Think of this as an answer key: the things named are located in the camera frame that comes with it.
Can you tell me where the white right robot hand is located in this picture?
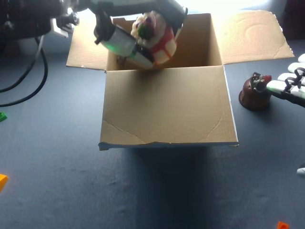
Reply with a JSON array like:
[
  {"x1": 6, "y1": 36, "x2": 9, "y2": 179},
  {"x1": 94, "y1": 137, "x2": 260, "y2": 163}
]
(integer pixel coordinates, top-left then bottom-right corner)
[{"x1": 266, "y1": 53, "x2": 305, "y2": 177}]

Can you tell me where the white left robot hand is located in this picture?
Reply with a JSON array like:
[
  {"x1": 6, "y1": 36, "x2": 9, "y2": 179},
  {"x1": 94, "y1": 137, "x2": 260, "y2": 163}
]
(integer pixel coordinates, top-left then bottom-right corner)
[{"x1": 88, "y1": 0, "x2": 189, "y2": 70}]

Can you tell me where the red white round toy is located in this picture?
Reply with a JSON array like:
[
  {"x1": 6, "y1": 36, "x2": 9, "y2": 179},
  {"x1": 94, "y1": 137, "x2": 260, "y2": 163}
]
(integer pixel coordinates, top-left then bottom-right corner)
[{"x1": 130, "y1": 10, "x2": 178, "y2": 68}]

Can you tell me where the brown bell-shaped toy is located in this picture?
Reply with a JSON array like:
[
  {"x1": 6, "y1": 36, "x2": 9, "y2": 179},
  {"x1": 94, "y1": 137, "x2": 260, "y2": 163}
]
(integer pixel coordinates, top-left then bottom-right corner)
[{"x1": 238, "y1": 72, "x2": 272, "y2": 110}]

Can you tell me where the cardboard box with flaps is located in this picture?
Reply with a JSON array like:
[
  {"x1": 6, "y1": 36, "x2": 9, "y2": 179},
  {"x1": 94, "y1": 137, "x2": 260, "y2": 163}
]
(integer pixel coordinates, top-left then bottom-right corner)
[{"x1": 66, "y1": 9, "x2": 295, "y2": 152}]

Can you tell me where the white backdrop cloth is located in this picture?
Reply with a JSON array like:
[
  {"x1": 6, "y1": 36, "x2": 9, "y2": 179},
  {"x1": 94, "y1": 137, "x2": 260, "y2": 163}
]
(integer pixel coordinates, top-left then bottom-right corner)
[{"x1": 78, "y1": 0, "x2": 286, "y2": 20}]

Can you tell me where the grey table cloth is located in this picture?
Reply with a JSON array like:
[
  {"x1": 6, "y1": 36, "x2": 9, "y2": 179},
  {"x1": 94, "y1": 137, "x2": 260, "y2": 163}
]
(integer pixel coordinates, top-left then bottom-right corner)
[{"x1": 0, "y1": 39, "x2": 305, "y2": 229}]

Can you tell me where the yellow-orange toy block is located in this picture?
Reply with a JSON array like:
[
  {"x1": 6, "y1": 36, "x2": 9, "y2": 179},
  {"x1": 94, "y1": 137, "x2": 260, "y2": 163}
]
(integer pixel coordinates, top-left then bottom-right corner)
[{"x1": 0, "y1": 174, "x2": 9, "y2": 193}]

